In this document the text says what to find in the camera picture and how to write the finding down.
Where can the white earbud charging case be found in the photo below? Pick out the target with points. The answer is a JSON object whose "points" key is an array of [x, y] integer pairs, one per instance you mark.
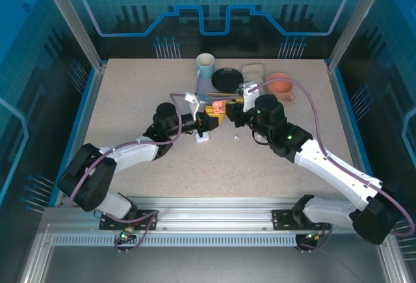
{"points": [[203, 140]]}

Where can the small white scrap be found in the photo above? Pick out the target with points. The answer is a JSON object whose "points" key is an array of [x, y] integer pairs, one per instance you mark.
{"points": [[236, 139]]}

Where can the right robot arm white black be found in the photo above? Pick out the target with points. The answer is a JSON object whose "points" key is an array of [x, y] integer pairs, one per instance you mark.
{"points": [[331, 166]]}

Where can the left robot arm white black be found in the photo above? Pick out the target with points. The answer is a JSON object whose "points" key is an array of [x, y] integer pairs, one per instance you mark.
{"points": [[130, 154]]}

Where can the wooden chopstick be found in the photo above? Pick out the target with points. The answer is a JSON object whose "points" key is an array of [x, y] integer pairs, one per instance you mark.
{"points": [[224, 93]]}

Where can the lavender plastic tray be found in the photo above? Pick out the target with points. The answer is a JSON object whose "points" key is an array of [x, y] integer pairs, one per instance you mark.
{"points": [[203, 88]]}

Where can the black round plate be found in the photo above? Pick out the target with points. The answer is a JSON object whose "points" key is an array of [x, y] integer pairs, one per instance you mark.
{"points": [[226, 79]]}

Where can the orange ceramic cup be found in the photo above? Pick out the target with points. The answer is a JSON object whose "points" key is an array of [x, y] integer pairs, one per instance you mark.
{"points": [[279, 84]]}

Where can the beige folded cloth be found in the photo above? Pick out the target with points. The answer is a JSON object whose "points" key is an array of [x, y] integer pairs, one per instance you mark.
{"points": [[253, 72]]}

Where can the light blue mug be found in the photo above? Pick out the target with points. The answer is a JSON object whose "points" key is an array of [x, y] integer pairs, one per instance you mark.
{"points": [[208, 70]]}

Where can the left connector with green light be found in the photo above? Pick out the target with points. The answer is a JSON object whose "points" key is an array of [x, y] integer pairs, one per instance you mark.
{"points": [[125, 235]]}

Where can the connector with green light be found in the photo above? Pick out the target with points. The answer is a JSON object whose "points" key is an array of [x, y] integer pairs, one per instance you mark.
{"points": [[313, 237], [125, 235]]}

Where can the right connector with green light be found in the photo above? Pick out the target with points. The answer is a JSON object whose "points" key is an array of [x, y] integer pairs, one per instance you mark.
{"points": [[313, 237]]}

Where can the grey metal shelf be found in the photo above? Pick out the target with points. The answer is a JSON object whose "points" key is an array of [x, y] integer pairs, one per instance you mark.
{"points": [[208, 266]]}

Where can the aluminium table side rail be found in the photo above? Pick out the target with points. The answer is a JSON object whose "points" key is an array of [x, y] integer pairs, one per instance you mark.
{"points": [[81, 133], [340, 101]]}

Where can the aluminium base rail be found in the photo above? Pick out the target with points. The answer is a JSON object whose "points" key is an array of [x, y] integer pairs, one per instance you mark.
{"points": [[211, 214]]}

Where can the aluminium frame post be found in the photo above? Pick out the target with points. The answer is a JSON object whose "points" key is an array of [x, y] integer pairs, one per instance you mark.
{"points": [[73, 19], [352, 19]]}

